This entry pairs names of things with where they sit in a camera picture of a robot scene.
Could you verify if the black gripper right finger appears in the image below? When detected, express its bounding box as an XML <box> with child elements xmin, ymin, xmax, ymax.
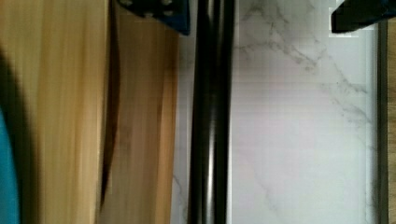
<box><xmin>331</xmin><ymin>0</ymin><xmax>396</xmax><ymax>34</ymax></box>

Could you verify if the light wooden cabinet body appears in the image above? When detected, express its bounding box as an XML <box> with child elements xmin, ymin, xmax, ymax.
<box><xmin>0</xmin><ymin>0</ymin><xmax>110</xmax><ymax>224</ymax></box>

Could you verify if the light wooden drawer front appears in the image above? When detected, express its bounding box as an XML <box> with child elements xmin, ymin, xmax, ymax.
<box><xmin>97</xmin><ymin>3</ymin><xmax>179</xmax><ymax>224</ymax></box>

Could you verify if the blue object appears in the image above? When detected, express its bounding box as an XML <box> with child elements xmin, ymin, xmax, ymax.
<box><xmin>0</xmin><ymin>112</ymin><xmax>21</xmax><ymax>224</ymax></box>

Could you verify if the black drawer bar handle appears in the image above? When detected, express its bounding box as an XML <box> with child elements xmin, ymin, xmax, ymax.
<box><xmin>187</xmin><ymin>0</ymin><xmax>235</xmax><ymax>224</ymax></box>

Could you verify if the brown wooden cutting board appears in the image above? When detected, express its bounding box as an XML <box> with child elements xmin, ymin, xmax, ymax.
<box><xmin>377</xmin><ymin>19</ymin><xmax>396</xmax><ymax>224</ymax></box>

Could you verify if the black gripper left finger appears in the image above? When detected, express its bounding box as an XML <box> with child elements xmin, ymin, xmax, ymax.
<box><xmin>116</xmin><ymin>0</ymin><xmax>191</xmax><ymax>35</ymax></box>

